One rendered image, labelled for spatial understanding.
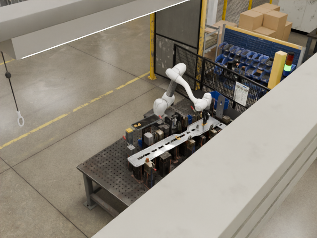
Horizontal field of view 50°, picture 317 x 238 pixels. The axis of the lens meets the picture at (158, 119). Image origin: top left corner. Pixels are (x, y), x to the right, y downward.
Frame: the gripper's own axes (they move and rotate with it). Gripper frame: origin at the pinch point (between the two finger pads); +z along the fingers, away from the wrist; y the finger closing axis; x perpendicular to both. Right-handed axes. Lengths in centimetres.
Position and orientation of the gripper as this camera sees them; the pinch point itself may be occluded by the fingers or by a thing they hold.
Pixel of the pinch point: (204, 121)
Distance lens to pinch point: 443.1
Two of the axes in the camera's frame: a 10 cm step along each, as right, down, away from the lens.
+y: 6.4, 4.6, -6.2
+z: -0.1, 8.1, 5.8
